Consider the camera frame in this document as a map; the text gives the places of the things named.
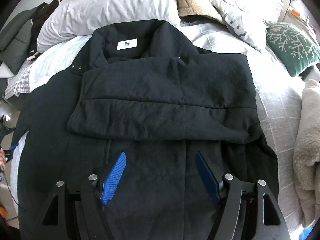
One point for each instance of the white pillow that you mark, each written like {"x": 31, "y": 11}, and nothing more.
{"x": 81, "y": 17}

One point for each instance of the person's left hand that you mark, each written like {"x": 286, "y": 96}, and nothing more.
{"x": 3, "y": 160}

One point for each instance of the cream fleece blanket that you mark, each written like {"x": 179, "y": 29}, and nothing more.
{"x": 306, "y": 154}

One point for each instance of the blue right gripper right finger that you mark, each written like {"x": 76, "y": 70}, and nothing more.
{"x": 211, "y": 176}

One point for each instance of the white patterned cushion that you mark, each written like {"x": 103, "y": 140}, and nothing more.
{"x": 248, "y": 19}

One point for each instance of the green coral pattern cushion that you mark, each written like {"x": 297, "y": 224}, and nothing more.
{"x": 295, "y": 50}

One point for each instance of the black coat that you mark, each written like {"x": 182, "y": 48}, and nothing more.
{"x": 150, "y": 129}

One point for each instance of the dark brown garment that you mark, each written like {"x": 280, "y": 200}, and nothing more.
{"x": 40, "y": 16}

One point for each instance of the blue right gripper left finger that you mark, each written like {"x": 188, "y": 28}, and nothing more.
{"x": 110, "y": 177}

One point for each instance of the checked bed sheet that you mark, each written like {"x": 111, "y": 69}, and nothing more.
{"x": 19, "y": 84}

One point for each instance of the grey checked duvet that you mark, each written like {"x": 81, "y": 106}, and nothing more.
{"x": 275, "y": 104}

